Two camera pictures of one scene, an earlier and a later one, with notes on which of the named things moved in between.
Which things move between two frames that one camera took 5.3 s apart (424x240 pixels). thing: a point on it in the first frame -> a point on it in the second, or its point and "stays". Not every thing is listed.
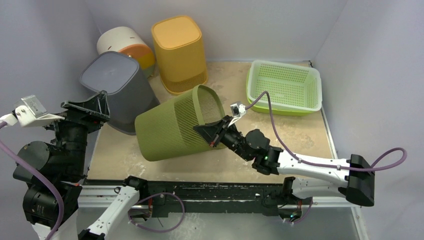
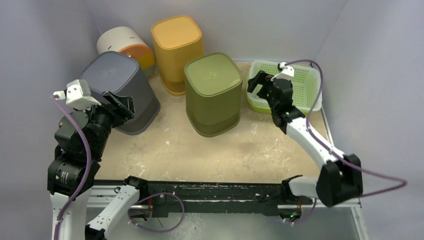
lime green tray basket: [292, 86] stays
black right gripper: [219, 131] -> [266, 87]
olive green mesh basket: [167, 131] -> [213, 83]
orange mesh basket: [180, 54] stays
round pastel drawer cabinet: [126, 40] stays
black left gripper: [97, 105] -> [125, 103]
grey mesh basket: [128, 93] stays
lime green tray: [258, 109] stays
